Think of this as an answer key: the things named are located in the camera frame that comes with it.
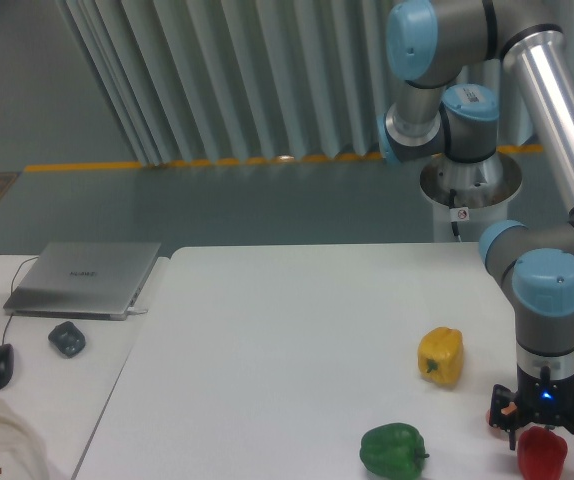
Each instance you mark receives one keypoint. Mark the brown egg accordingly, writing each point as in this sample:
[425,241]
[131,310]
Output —
[487,416]

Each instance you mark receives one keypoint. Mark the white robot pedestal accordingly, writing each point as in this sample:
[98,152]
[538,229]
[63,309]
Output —
[487,215]

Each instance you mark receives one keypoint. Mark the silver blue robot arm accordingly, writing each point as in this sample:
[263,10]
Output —
[454,127]

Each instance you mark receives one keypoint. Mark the silver laptop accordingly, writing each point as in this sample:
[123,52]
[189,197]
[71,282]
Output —
[84,280]

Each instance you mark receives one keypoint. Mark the grey folding partition curtain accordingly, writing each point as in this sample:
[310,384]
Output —
[222,81]

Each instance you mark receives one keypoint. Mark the small black plastic object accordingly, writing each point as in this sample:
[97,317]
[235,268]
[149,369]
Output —
[67,339]

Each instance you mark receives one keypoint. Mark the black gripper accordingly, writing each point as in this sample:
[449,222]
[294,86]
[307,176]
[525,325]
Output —
[536,401]

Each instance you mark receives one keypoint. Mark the white side table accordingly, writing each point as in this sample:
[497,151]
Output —
[63,399]

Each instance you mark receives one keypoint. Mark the yellow bell pepper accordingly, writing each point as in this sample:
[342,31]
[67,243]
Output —
[440,356]

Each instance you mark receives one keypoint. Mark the green bell pepper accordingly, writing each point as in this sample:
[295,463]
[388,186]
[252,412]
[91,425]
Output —
[394,451]

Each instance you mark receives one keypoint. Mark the red bell pepper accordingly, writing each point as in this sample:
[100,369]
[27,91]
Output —
[541,454]

